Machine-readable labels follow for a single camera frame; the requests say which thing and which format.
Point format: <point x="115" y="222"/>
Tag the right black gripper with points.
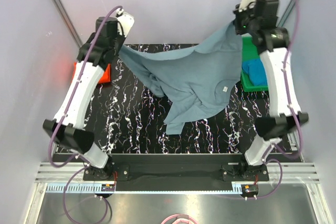
<point x="238" y="15"/>

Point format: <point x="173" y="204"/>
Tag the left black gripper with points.
<point x="122" y="39"/>

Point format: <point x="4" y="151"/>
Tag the grey-blue t shirt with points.
<point x="197" y="80"/>

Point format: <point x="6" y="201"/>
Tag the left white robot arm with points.
<point x="94" y="57"/>

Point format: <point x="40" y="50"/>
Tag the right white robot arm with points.
<point x="258" y="18"/>

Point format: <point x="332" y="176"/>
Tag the green plastic bin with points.
<point x="249" y="52"/>

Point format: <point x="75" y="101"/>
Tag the orange folded t shirt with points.
<point x="106" y="77"/>

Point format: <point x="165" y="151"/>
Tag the blue t shirt in bin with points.
<point x="255" y="70"/>

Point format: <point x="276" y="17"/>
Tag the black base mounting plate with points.
<point x="187" y="185"/>

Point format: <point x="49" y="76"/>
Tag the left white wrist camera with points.
<point x="125" y="22"/>

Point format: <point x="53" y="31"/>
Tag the aluminium frame rail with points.
<point x="289" y="172"/>

